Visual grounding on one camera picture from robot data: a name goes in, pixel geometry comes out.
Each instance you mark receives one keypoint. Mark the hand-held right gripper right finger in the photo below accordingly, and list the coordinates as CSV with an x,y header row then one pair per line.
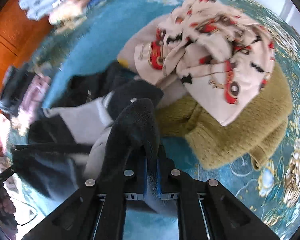
x,y
159,177

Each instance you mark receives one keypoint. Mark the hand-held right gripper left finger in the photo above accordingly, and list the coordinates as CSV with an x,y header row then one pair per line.
x,y
142,177

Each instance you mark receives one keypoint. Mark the black and white fleece jacket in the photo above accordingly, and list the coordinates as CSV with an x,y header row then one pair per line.
x,y
130,130

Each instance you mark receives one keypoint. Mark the person's left hand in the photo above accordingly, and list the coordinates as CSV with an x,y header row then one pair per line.
x,y
5,205

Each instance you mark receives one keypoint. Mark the mustard yellow knit sweater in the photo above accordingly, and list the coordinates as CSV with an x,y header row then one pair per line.
x,y
235,140

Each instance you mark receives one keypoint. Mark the folded grey garment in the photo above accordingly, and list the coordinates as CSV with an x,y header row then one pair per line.
x,y
5,92

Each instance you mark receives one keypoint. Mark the folded pink garment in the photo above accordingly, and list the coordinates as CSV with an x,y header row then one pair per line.
x,y
36,92

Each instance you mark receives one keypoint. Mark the folded dark garment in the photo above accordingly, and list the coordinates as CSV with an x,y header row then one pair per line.
x,y
21,85

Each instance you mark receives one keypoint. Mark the white red car print garment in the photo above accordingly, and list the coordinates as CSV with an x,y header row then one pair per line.
x,y
215,55

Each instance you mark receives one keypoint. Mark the wooden headboard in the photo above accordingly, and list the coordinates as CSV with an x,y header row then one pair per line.
x,y
12,42

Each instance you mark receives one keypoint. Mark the folded floral quilt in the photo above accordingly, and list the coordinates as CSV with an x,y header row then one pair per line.
x,y
77,7

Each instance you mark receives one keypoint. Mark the folded grey-blue quilt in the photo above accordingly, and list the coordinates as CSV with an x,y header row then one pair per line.
x,y
40,0

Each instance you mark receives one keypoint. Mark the white door frame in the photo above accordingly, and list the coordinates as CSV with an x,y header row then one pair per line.
x,y
288,12

